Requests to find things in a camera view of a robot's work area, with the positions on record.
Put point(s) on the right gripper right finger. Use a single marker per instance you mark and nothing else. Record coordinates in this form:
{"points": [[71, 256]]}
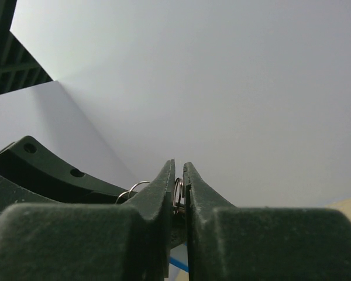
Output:
{"points": [[226, 242]]}

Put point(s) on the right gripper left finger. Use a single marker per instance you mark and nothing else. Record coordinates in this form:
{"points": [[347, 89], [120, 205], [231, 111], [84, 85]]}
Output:
{"points": [[58, 241]]}

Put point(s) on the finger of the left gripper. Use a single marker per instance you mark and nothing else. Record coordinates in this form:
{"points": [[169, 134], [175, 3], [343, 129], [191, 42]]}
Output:
{"points": [[11, 193], [32, 166]]}

